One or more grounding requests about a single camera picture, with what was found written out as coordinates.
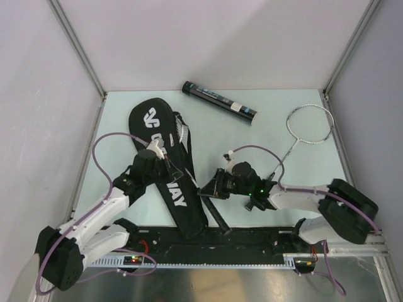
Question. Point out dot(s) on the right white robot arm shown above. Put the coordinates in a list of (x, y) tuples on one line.
[(343, 212)]

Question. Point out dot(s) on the left aluminium corner post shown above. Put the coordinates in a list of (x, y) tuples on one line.
[(77, 46)]

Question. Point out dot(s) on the white badminton racket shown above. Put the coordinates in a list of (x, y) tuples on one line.
[(310, 124), (217, 214)]

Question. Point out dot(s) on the black racket bag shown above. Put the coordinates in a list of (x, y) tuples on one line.
[(154, 119)]

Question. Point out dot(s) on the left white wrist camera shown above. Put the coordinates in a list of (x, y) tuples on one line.
[(157, 146)]

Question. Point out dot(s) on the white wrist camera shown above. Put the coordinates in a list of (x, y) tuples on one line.
[(229, 157), (157, 146)]

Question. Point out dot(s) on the aluminium corner post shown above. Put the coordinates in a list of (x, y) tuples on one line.
[(77, 46), (363, 25)]

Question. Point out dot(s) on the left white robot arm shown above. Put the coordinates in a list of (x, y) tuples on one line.
[(67, 250)]

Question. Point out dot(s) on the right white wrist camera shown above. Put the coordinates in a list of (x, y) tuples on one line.
[(229, 157)]

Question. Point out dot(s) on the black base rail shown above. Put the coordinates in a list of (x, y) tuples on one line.
[(242, 246)]

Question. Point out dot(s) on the right aluminium corner post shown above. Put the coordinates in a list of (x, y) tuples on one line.
[(363, 25)]

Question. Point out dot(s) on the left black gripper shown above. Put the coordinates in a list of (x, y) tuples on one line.
[(171, 171)]

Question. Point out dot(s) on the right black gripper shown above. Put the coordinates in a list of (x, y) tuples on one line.
[(215, 187)]

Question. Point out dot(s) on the black shuttlecock tube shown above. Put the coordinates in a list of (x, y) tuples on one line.
[(244, 112)]

